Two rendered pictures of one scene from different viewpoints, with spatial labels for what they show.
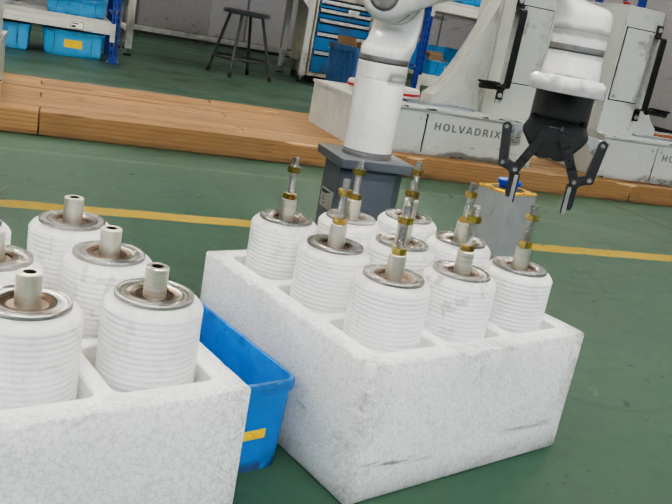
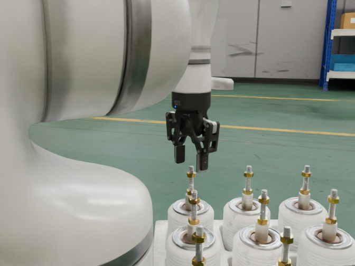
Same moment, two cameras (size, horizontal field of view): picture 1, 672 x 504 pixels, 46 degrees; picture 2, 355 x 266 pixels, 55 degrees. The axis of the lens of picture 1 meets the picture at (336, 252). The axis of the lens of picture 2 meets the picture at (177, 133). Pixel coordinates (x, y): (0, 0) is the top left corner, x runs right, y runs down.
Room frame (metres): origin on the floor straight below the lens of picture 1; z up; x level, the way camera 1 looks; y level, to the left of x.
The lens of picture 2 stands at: (1.58, 0.13, 0.57)
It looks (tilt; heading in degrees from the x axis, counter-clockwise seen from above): 14 degrees down; 219
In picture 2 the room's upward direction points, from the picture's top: straight up
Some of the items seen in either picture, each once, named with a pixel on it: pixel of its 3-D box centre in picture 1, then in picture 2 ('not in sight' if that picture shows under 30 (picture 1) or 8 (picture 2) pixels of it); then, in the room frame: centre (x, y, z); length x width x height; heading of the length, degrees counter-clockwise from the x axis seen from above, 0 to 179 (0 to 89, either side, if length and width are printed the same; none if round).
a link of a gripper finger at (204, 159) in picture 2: (506, 176); (206, 158); (1.07, -0.21, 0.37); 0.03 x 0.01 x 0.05; 76
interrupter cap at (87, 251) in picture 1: (109, 254); not in sight; (0.80, 0.24, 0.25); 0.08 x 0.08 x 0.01
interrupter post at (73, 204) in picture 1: (73, 210); not in sight; (0.89, 0.31, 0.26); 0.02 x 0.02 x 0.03
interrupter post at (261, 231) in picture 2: (403, 234); (261, 230); (1.08, -0.09, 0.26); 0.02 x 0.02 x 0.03
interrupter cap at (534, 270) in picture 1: (519, 267); (190, 207); (1.06, -0.25, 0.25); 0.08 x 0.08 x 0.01
